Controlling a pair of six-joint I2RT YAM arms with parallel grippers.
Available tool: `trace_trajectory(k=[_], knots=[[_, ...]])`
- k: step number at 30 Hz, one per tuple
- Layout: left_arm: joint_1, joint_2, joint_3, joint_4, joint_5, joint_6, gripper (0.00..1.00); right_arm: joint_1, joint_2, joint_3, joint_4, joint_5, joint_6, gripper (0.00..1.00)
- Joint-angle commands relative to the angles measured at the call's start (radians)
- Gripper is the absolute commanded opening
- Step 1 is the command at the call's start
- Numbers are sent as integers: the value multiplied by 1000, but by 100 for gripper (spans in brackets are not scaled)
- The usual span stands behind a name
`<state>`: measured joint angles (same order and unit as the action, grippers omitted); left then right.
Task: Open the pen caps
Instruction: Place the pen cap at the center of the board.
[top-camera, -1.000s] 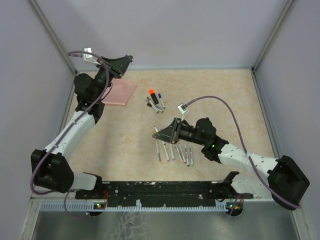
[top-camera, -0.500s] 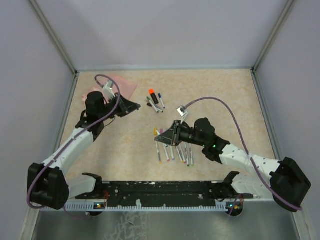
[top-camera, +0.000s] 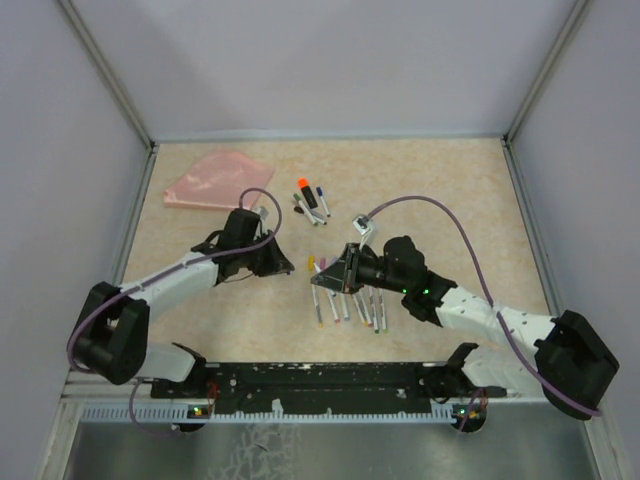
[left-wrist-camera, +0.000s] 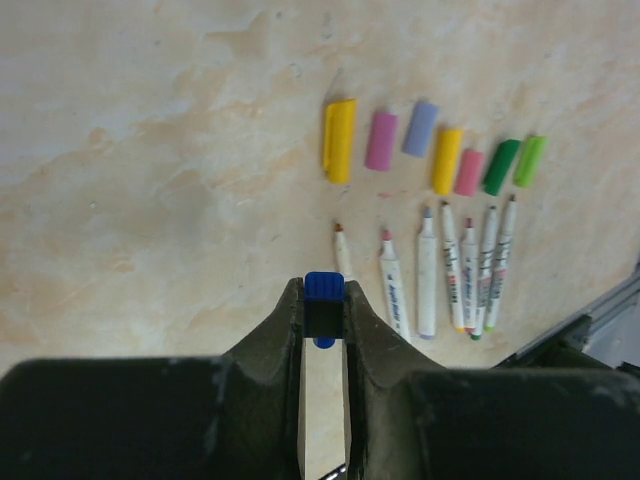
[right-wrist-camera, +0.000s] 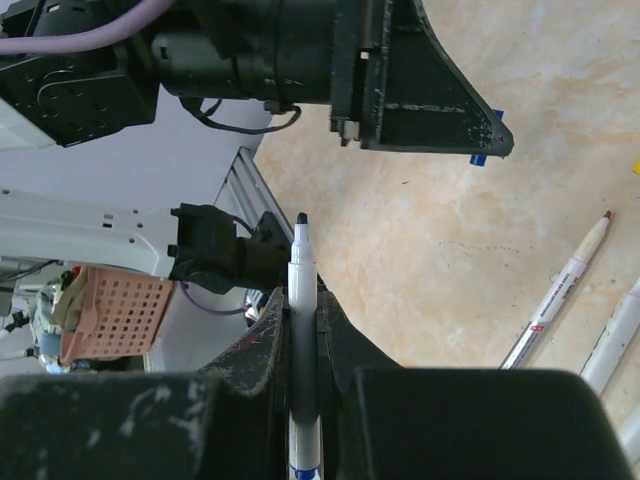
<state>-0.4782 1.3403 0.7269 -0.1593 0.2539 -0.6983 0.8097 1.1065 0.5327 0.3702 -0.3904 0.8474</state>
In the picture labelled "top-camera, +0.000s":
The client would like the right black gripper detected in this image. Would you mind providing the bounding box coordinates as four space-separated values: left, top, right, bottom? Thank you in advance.
313 242 408 294

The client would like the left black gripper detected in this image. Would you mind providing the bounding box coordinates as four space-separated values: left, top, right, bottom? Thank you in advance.
238 228 293 276

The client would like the light green capped marker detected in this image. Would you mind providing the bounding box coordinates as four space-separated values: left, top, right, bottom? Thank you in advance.
378 289 388 333

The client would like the lavender marker pen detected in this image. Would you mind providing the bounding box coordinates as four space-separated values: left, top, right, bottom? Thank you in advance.
339 294 350 322

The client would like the magenta capped marker pen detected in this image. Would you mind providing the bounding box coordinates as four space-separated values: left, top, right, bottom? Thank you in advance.
359 292 375 329

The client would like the pink capped marker pen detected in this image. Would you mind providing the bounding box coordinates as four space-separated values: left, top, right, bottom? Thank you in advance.
327 292 341 324

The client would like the yellow capped marker pen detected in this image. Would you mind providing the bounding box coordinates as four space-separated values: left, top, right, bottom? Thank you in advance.
351 295 368 326

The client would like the blue capped marker pen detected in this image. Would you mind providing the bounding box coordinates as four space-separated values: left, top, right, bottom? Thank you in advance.
316 186 331 217

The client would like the dark green capped marker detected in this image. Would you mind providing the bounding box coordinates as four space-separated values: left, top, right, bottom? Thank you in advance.
369 287 380 334

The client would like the orange white marker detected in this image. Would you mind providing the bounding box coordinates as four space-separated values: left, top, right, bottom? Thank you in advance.
311 285 323 328

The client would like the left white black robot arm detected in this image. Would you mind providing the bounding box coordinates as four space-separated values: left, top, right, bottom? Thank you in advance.
67 208 295 397

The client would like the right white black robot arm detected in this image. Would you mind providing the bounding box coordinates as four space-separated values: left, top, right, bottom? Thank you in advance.
311 236 620 421

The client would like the orange capped black highlighter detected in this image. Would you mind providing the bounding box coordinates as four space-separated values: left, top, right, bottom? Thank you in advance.
298 178 318 209

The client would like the pink plastic bag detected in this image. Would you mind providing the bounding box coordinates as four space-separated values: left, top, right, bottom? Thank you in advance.
163 150 275 210

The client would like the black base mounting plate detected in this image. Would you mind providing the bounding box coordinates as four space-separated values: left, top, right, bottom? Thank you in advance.
151 362 476 415

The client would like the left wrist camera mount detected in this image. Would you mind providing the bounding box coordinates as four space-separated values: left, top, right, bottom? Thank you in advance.
253 205 269 237

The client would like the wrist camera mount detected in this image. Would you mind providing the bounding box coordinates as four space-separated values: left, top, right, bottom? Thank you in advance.
253 205 269 237
352 214 377 250

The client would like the purple cable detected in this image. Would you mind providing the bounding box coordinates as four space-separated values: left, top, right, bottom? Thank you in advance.
369 195 602 418
460 387 496 434
66 187 283 372
126 379 182 439

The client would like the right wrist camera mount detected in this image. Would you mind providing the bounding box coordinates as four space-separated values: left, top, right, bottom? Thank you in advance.
352 214 377 250

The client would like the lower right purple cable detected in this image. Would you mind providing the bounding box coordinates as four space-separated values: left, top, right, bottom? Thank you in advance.
460 387 496 434

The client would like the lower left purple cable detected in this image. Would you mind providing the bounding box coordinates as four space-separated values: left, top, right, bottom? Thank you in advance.
126 379 182 439

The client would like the aluminium frame rail left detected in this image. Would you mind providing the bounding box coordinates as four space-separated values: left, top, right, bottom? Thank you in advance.
54 0 155 151

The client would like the aluminium frame rail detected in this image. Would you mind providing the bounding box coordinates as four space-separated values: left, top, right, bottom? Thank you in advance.
503 0 591 146
54 0 155 151

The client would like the white slotted cable duct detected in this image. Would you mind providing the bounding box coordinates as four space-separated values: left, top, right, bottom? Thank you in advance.
79 402 481 424

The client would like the aluminium frame rail right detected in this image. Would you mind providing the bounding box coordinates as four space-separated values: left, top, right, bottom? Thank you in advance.
503 0 591 146

